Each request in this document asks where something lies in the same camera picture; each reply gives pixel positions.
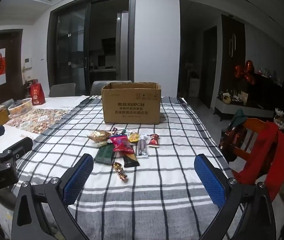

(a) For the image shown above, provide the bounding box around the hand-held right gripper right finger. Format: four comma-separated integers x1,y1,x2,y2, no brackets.
194,154,277,240

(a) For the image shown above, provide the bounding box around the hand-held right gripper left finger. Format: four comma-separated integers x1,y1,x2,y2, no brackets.
11,154,94,240

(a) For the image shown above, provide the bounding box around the dark green snack packet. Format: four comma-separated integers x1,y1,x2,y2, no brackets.
94,144,115,165

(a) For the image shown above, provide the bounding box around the gold red candy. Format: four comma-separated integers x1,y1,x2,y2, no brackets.
111,162,129,181

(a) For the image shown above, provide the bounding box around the black gold snack packet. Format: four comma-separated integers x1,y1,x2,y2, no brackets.
121,151,140,168

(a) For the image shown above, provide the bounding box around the small red snack packet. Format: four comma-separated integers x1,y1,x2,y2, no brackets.
148,133,160,147

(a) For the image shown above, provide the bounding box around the grey white stick packet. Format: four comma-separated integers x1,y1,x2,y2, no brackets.
136,135,149,158

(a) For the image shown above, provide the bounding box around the brown cardboard box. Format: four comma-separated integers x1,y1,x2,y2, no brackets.
101,81,162,125

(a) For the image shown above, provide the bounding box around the patterned table runner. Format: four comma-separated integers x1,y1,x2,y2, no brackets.
5,109,72,133

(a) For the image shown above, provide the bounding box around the woven basket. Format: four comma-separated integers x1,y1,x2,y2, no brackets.
8,98,33,117

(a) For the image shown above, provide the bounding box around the grey white plaid tablecloth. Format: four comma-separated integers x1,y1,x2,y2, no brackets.
13,95,248,240

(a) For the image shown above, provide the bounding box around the red gift bag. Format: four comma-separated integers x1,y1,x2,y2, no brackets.
29,79,46,106

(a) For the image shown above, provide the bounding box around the wooden chair with red cloth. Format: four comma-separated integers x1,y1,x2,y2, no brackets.
232,121,284,202

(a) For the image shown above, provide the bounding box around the green cloth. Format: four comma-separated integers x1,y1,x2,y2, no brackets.
230,109,248,128

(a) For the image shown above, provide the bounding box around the grey chair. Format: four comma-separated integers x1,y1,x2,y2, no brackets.
91,80,132,96
49,83,76,98

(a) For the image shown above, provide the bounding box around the brown door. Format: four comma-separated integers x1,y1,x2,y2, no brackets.
0,29,23,100

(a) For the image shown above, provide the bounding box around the white low bench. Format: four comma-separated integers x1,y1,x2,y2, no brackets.
214,96,278,121

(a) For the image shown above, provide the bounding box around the white paper bag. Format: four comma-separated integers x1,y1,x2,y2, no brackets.
189,78,200,97

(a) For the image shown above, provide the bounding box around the dark sliding glass door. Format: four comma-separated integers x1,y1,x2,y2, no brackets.
47,0,136,97

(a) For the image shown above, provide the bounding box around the red balloon cluster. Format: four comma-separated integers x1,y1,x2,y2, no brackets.
234,60,256,84

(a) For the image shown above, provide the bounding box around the dark tall wardrobe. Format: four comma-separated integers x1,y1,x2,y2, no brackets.
221,14,246,98

